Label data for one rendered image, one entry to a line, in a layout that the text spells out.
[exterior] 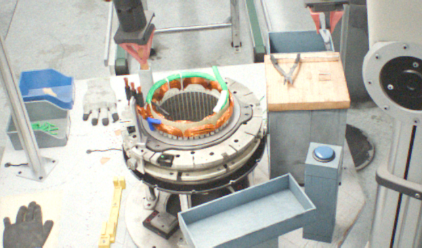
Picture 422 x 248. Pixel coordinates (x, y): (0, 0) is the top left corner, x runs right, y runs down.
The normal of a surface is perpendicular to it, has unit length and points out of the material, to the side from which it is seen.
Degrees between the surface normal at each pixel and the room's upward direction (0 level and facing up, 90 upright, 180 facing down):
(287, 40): 90
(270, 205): 0
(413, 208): 90
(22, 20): 0
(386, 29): 109
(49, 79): 88
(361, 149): 0
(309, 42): 90
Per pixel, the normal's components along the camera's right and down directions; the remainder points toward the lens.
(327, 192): -0.28, 0.64
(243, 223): -0.07, -0.76
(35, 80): 0.07, 0.61
